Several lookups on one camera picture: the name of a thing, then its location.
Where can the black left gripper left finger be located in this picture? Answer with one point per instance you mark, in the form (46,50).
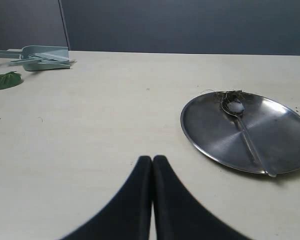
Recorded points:
(127,216)

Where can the steel spork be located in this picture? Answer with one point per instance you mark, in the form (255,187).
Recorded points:
(235,108)

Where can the light green dustpan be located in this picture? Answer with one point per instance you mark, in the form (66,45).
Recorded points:
(39,57)

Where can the round steel plate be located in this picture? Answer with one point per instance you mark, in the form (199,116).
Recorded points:
(273,128)

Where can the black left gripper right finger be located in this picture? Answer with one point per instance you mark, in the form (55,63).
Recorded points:
(178,215)

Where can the loose green leaf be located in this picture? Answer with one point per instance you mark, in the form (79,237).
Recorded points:
(10,79)

